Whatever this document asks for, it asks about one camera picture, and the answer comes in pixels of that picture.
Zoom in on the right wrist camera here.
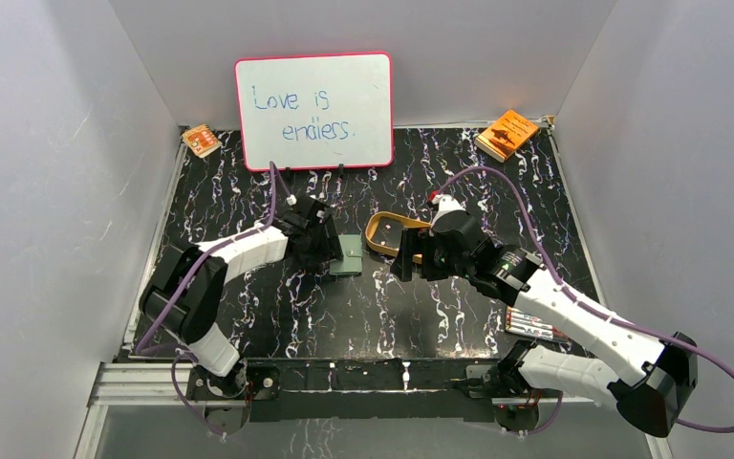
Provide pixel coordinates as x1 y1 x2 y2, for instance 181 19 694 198
430 194 464 226

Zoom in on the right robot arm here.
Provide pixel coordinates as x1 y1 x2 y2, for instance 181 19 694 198
391 210 698 438

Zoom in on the small orange card box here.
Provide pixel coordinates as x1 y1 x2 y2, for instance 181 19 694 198
182 124 222 158

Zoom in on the marker pen box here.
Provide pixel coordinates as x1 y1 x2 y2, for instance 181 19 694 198
505 307 571 344

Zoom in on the aluminium frame rail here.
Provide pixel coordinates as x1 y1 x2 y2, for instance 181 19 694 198
88 361 596 408

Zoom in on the mint green card holder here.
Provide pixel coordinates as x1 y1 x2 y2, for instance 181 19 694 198
329 234 363 276

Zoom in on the pink framed whiteboard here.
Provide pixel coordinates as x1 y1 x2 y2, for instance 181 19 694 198
234 52 395 171

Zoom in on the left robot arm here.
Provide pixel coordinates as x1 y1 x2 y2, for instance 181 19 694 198
139 196 343 398

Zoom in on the orange book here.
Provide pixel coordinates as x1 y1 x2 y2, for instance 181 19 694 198
474 110 539 163

